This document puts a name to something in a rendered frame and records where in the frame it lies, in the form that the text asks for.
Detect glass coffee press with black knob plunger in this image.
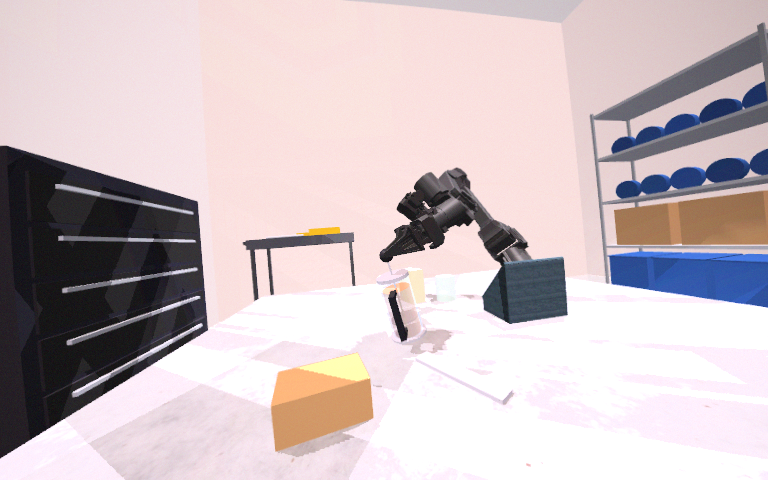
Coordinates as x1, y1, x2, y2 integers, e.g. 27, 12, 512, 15
376, 248, 427, 344

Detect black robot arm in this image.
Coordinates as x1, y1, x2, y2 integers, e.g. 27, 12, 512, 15
396, 167, 533, 266

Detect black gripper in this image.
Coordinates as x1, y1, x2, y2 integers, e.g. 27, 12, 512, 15
384, 207, 450, 258

